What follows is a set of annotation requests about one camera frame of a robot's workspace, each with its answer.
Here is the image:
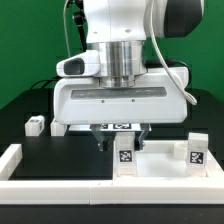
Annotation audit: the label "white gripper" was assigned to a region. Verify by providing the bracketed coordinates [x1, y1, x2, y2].
[53, 50, 188, 151]

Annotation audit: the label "white square table top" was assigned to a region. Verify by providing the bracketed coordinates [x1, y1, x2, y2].
[113, 141, 218, 179]

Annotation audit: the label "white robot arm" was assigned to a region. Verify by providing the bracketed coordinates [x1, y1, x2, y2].
[54, 0, 204, 150]

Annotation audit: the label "white U-shaped obstacle fence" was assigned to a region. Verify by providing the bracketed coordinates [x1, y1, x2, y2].
[0, 144, 224, 205]

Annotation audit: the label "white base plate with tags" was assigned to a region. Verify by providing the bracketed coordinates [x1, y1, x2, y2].
[69, 123, 151, 132]

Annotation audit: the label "black cables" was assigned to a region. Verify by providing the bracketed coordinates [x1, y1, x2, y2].
[29, 78, 61, 91]

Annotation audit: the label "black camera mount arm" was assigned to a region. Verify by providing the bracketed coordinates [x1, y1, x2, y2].
[73, 11, 86, 37]

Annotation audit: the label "white cable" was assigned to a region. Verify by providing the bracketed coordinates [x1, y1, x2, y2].
[62, 0, 75, 58]

